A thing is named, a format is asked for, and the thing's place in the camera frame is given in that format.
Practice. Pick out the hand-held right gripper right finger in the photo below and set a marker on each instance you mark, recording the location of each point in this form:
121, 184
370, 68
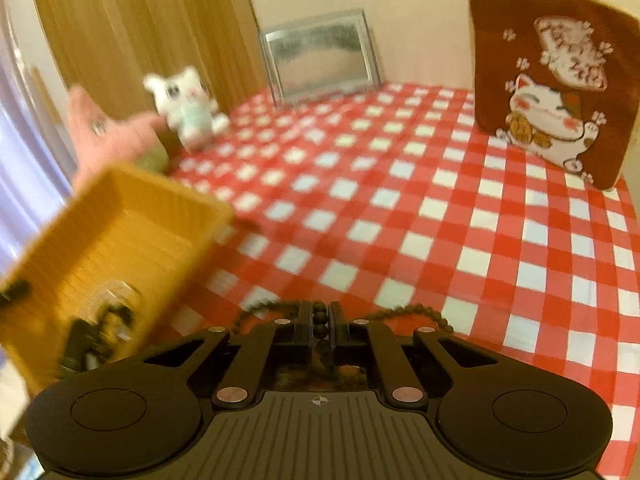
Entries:
336, 327

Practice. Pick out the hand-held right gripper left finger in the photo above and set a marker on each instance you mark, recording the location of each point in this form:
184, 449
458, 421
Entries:
304, 327

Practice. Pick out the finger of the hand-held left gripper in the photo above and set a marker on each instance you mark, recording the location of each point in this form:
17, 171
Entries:
14, 294

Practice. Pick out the black items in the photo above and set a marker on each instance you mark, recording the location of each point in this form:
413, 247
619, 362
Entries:
80, 342

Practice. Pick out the yellow plastic tray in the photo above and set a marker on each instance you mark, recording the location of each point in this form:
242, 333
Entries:
140, 240

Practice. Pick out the red white checkered tablecloth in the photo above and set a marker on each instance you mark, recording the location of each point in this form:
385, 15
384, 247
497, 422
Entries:
400, 210

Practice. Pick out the pale window curtain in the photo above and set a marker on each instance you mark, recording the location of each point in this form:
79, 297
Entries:
25, 150

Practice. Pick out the pink star plush toy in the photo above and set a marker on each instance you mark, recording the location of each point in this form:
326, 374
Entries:
105, 140

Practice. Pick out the white cat plush toy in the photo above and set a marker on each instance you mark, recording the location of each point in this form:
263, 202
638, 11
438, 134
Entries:
187, 110

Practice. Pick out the wooden door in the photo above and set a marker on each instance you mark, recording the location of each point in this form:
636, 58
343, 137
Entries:
150, 25

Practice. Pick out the brown lucky cat cushion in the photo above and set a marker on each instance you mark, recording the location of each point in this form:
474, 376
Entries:
505, 75

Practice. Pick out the silver picture frame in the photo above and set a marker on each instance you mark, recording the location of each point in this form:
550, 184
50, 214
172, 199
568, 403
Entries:
322, 55

